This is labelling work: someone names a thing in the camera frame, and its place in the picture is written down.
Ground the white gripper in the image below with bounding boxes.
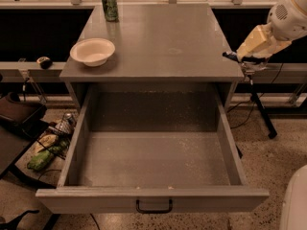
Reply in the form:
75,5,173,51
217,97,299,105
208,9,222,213
236,0,307,61

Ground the blue rxbar blueberry bar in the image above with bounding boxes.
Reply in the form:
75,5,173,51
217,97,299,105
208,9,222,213
223,52,266,64

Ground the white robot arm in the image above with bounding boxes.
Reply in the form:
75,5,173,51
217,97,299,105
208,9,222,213
236,0,307,230

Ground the grey open top drawer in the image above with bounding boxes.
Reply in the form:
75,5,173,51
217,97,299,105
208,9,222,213
36,84,269,214

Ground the grey cabinet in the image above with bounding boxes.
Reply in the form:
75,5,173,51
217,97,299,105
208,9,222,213
60,4,243,106

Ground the green soda can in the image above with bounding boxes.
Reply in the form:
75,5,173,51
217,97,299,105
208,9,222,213
102,0,119,22

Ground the white paper bowl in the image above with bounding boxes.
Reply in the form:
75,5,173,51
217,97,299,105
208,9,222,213
70,38,115,67

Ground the black tape measure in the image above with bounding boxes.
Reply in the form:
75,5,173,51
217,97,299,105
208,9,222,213
36,57,53,70

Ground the green chip bag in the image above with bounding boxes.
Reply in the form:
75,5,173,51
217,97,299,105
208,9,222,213
27,139,70,172

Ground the black drawer handle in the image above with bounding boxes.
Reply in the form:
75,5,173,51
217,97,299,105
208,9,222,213
135,199,173,214

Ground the black wire basket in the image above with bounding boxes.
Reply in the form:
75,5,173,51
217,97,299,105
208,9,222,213
35,112,76,158

